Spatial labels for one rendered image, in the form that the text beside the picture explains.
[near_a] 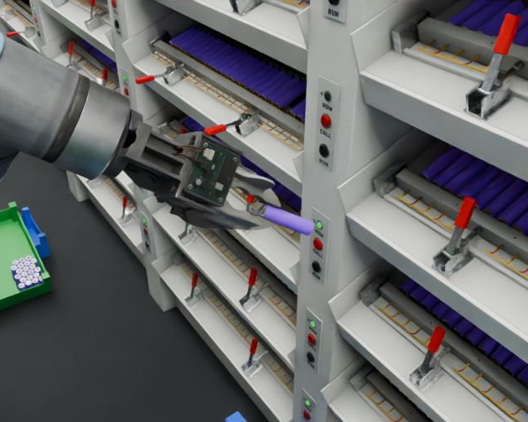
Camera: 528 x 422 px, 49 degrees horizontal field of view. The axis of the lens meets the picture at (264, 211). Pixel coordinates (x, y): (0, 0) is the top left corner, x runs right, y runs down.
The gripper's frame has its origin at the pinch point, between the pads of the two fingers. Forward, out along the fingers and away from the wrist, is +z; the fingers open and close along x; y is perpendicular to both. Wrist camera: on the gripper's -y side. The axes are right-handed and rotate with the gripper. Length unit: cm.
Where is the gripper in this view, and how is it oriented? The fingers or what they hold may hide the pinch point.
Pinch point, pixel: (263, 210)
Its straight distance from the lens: 69.9
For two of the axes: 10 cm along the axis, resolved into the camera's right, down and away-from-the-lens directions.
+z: 8.0, 3.6, 4.8
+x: 3.3, -9.3, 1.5
